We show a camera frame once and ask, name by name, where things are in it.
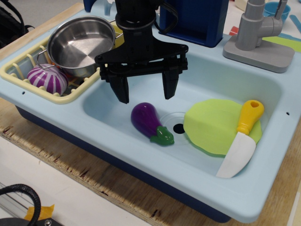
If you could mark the toy knife yellow handle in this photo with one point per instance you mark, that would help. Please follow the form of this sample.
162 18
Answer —
243 146

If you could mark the dark blue plastic box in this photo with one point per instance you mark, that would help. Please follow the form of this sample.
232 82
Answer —
199 21

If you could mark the light blue toy sink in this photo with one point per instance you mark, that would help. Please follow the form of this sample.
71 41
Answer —
98 118

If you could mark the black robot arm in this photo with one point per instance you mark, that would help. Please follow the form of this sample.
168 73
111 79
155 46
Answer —
141 12

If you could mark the wooden board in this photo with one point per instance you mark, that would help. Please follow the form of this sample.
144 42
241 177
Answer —
145 196

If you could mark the green plastic plate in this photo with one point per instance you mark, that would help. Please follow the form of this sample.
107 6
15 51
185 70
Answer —
212 124

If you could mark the black bag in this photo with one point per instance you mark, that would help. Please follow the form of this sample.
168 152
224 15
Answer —
10 28

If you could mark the purple toy eggplant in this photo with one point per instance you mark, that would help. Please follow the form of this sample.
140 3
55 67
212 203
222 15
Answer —
144 118

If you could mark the green cutting mat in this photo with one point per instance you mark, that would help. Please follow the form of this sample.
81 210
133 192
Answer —
294 44

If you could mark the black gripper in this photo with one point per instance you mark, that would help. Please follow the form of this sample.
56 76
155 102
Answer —
142 54

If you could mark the blue plastic cup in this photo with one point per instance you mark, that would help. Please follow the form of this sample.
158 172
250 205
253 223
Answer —
271 8

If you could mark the purple striped toy onion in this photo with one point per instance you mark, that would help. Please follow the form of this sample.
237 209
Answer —
52 78

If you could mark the cream dish rack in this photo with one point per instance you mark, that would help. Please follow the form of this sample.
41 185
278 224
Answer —
15 71

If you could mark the stainless steel pot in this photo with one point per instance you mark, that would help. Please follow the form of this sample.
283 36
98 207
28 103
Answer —
74 45

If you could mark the grey toy faucet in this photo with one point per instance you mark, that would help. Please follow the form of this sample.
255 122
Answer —
248 46

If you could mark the yellow tape piece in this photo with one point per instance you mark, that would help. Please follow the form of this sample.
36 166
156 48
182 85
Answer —
45 212

